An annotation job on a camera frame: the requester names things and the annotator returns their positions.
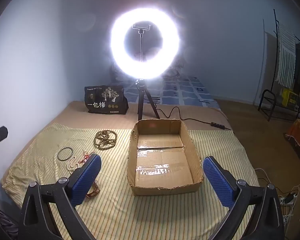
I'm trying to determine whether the tan bed sheet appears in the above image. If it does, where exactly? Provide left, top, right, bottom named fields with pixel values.
left=1, top=100, right=237, bottom=180

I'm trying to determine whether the wooden bead necklace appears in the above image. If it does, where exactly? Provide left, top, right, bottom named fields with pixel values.
left=94, top=129, right=118, bottom=151

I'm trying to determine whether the yellow striped cloth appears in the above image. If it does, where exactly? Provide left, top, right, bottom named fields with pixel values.
left=2, top=123, right=262, bottom=240

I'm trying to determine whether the dark striped cloth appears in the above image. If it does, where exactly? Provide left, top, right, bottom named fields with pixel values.
left=0, top=205, right=19, bottom=240

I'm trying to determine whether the yellow box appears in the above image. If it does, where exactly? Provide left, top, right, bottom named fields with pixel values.
left=281, top=89, right=299, bottom=109

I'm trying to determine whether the white power strip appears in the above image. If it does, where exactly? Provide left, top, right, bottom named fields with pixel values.
left=279, top=192, right=299, bottom=230

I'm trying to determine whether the black cable with inline controller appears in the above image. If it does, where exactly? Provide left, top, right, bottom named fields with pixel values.
left=146, top=96, right=234, bottom=131

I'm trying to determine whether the black metal clothes rack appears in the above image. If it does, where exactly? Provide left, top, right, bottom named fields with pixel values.
left=257, top=9, right=300, bottom=122

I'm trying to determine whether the blue checkered sheet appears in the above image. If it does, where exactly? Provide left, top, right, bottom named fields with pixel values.
left=110, top=75, right=219, bottom=105

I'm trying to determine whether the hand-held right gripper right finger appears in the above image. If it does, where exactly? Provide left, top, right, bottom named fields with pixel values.
left=202, top=156, right=285, bottom=240

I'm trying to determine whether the white striped towel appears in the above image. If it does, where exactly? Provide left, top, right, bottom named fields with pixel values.
left=275, top=21, right=298, bottom=86

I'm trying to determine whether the red strap wristwatch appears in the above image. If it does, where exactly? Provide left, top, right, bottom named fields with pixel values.
left=86, top=179, right=101, bottom=200

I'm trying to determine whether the tangle of white cables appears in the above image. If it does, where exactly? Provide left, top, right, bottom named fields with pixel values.
left=254, top=167, right=300, bottom=240

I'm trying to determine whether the cardboard box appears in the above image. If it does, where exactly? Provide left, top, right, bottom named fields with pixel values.
left=127, top=119, right=205, bottom=196

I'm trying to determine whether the white pearl strand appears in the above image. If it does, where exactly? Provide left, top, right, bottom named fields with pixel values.
left=66, top=156, right=79, bottom=173

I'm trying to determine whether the black printed bag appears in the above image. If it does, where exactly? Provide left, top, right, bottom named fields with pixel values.
left=84, top=85, right=129, bottom=114

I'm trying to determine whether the red string charm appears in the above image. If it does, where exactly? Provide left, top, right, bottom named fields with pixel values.
left=79, top=150, right=96, bottom=165

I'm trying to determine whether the phone holder clamp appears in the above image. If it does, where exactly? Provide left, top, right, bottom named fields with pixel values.
left=131, top=23, right=151, bottom=34

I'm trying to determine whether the orange cloth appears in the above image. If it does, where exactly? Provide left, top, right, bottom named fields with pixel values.
left=285, top=119, right=300, bottom=166

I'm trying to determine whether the folded floral quilt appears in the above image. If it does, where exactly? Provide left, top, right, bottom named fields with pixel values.
left=162, top=55, right=188, bottom=80

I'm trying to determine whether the dark bangle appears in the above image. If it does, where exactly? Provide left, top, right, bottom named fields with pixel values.
left=57, top=147, right=74, bottom=162

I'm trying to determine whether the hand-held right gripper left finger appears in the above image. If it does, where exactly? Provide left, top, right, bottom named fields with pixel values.
left=17, top=153, right=102, bottom=240

